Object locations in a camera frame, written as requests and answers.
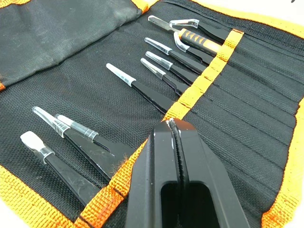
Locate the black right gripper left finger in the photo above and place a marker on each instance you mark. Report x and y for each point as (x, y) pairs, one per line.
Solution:
(147, 180)

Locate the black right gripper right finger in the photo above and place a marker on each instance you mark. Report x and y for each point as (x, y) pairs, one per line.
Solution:
(209, 180)

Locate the black tweezers clear tip cap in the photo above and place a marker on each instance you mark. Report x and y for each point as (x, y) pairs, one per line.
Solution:
(183, 73)
(90, 154)
(104, 145)
(152, 95)
(174, 84)
(185, 60)

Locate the black tweezers wide white cap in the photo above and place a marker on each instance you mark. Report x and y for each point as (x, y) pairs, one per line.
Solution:
(71, 180)

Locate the black tool roll orange trim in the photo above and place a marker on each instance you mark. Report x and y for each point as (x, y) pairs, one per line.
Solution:
(237, 95)

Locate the black tweezers angled clear cap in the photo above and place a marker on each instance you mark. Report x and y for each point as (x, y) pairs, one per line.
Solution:
(213, 34)

